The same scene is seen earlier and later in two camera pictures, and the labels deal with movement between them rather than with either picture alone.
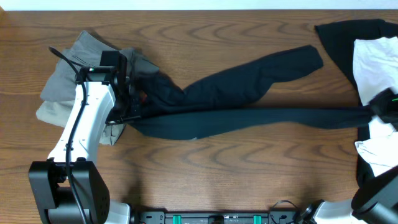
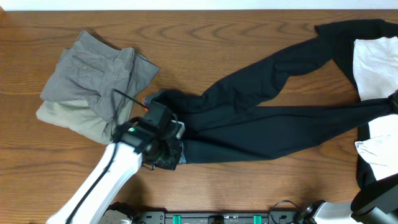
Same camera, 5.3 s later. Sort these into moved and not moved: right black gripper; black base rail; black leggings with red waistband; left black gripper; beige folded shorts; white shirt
Moved: right black gripper; left black gripper; black leggings with red waistband
Not moved: white shirt; beige folded shorts; black base rail
